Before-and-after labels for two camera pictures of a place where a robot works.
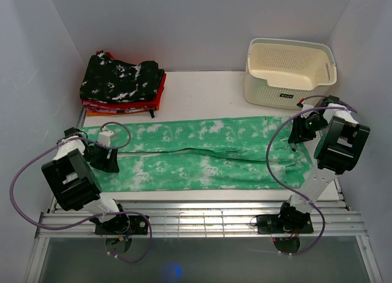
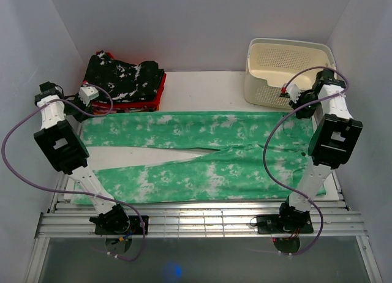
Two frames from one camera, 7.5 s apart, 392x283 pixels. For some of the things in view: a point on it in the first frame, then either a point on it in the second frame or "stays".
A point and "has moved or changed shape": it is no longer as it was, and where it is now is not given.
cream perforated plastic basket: [280, 73] stays
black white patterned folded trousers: [105, 79] stays
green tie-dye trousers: [205, 153] has moved or changed shape
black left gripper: [108, 165] → [84, 108]
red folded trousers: [152, 104] stays
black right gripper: [298, 133] → [302, 113]
